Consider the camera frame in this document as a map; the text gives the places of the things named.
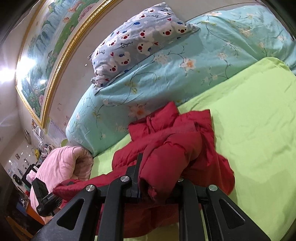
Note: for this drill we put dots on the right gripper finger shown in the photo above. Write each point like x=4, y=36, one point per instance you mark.
x=132, y=172

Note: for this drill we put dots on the red quilted puffer jacket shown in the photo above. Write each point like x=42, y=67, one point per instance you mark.
x=173, y=146

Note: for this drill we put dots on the pink folded quilt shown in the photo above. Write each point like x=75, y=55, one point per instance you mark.
x=69, y=162

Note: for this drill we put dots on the lime green bed sheet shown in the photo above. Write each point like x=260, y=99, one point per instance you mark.
x=253, y=116

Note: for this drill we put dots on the grey bear print pillow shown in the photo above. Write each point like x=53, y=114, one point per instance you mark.
x=137, y=38

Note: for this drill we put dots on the teal floral duvet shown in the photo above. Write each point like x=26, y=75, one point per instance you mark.
x=226, y=43

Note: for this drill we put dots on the gold framed landscape painting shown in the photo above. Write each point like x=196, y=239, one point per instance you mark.
x=54, y=32

